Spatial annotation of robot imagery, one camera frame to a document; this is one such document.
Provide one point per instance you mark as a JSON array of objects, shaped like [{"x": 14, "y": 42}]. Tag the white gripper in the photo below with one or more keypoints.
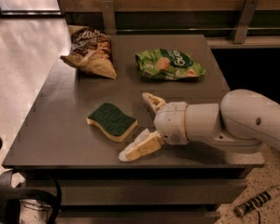
[{"x": 171, "y": 121}]

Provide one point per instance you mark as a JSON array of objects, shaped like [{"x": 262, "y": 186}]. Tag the green and yellow sponge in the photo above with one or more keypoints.
[{"x": 112, "y": 122}]

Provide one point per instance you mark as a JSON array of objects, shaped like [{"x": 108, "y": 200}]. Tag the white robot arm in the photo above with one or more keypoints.
[{"x": 242, "y": 122}]

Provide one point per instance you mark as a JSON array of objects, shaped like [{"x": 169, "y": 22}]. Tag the green snack bag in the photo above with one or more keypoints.
[{"x": 167, "y": 64}]

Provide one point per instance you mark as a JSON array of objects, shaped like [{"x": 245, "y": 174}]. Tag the brown chip bag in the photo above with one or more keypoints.
[{"x": 90, "y": 52}]

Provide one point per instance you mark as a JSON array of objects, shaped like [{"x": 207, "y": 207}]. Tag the grey table drawer unit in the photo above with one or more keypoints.
[{"x": 141, "y": 196}]

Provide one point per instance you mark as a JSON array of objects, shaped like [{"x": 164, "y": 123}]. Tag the white power strip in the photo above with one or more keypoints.
[{"x": 258, "y": 201}]

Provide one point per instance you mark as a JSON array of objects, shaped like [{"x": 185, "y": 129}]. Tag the left metal bracket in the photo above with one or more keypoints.
[{"x": 109, "y": 17}]

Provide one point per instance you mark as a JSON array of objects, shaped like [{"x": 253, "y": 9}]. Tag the metal bracket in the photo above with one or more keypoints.
[
  {"x": 109, "y": 17},
  {"x": 239, "y": 33}
]

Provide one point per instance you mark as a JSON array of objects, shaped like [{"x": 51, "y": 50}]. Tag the wooden wall shelf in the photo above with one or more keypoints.
[{"x": 252, "y": 42}]

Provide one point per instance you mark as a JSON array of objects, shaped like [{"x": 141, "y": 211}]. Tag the right metal bracket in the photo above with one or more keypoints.
[{"x": 239, "y": 33}]

